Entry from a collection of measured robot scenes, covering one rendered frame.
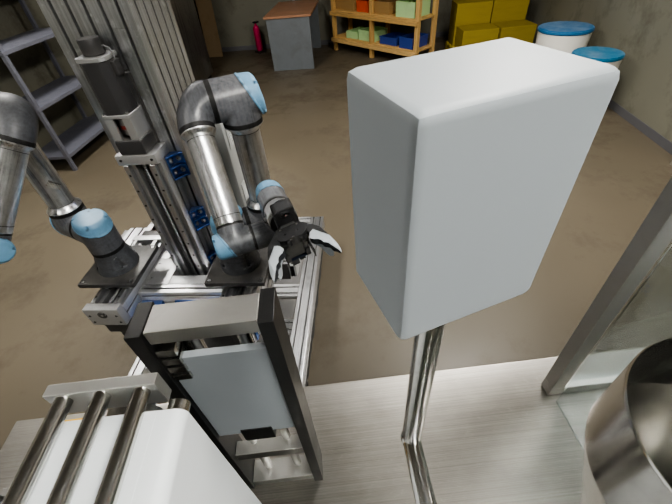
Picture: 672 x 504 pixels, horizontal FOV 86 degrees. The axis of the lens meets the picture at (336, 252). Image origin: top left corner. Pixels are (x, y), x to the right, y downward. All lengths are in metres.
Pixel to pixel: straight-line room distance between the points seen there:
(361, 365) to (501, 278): 1.87
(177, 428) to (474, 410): 0.72
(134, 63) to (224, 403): 1.02
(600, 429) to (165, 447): 0.32
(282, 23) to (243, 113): 5.55
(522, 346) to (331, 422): 1.50
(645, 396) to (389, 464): 0.60
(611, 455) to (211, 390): 0.43
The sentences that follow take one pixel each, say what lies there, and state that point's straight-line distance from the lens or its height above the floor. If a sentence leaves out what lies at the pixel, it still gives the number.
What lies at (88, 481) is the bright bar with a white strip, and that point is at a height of 1.44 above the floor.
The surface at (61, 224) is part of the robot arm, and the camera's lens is 1.64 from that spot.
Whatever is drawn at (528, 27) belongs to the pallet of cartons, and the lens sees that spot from 6.93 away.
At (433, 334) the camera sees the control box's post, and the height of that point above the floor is 1.58.
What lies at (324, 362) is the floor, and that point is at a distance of 2.04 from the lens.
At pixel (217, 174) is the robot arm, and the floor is 1.28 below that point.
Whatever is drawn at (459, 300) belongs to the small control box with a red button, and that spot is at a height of 1.63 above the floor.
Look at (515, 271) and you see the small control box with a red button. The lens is 0.17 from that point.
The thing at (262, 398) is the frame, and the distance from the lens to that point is 0.55.
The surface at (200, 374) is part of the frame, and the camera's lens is 0.50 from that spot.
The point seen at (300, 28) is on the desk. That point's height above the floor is 0.58.
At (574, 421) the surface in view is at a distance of 0.99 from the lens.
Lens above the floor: 1.75
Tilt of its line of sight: 42 degrees down
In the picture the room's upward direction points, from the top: 6 degrees counter-clockwise
